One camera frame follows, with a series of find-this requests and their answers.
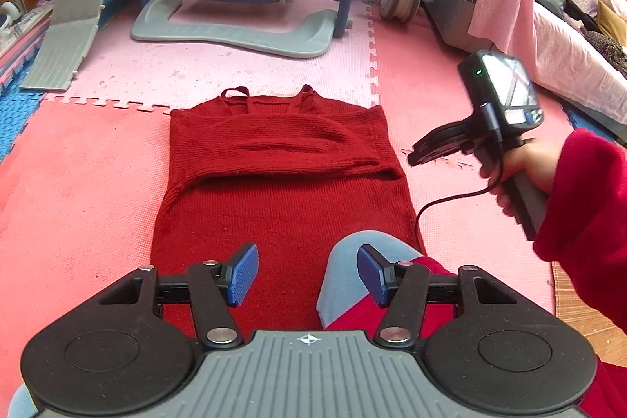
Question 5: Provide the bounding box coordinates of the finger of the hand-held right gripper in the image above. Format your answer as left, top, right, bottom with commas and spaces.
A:
408, 137, 467, 168

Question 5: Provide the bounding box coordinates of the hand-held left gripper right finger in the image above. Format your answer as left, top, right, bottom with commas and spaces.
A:
357, 244, 520, 347

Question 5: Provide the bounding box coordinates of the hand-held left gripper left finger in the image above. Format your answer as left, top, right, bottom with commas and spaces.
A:
98, 243, 259, 347

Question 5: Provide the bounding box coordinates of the red knit sweater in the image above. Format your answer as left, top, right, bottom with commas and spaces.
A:
149, 84, 426, 335

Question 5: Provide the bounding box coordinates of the person's right forearm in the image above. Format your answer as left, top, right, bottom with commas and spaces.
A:
533, 129, 627, 335

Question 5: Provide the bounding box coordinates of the person's right hand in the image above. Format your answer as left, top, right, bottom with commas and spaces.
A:
479, 139, 562, 215

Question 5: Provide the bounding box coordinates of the person's light blue trouser leg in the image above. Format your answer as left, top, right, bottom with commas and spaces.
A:
316, 229, 424, 329

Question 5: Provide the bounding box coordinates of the person's red fleece robe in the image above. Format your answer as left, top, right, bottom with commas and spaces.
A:
323, 256, 627, 418

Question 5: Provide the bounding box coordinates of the pink covered sofa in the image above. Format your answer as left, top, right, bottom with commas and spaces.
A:
451, 0, 627, 139

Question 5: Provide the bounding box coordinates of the dark spotted cushion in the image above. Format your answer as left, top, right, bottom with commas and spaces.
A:
583, 30, 627, 78

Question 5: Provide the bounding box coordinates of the yellow cushion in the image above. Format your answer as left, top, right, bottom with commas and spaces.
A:
596, 0, 627, 42

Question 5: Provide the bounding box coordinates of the pink foam floor mat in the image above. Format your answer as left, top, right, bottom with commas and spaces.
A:
29, 0, 385, 112

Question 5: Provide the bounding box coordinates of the bamboo mat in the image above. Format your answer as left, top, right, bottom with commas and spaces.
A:
551, 261, 627, 384

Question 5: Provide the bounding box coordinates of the blue foam floor mat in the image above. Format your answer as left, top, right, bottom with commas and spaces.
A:
0, 0, 618, 164

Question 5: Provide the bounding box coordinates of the grey blue toddler slide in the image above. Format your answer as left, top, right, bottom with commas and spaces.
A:
18, 0, 207, 92

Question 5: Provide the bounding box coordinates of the white toy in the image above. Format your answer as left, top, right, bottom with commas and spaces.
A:
0, 1, 23, 29

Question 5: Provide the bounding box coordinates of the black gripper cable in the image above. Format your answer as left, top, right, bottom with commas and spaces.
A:
415, 102, 505, 253

